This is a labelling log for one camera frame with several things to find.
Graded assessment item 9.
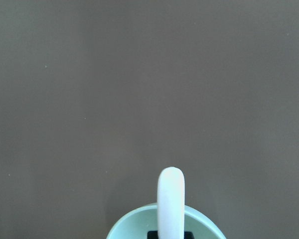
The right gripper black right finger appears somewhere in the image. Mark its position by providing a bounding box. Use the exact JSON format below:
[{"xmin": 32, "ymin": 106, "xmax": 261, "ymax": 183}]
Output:
[{"xmin": 184, "ymin": 231, "xmax": 194, "ymax": 239}]

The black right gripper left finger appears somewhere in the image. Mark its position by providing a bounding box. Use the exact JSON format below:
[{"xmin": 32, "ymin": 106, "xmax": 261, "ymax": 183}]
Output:
[{"xmin": 147, "ymin": 231, "xmax": 158, "ymax": 239}]

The white ceramic spoon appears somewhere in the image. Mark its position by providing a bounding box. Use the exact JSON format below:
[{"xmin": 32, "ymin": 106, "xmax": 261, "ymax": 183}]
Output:
[{"xmin": 157, "ymin": 167, "xmax": 185, "ymax": 239}]

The light green bowl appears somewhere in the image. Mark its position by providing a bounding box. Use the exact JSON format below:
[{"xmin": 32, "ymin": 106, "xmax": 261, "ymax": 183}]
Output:
[{"xmin": 107, "ymin": 203, "xmax": 226, "ymax": 239}]

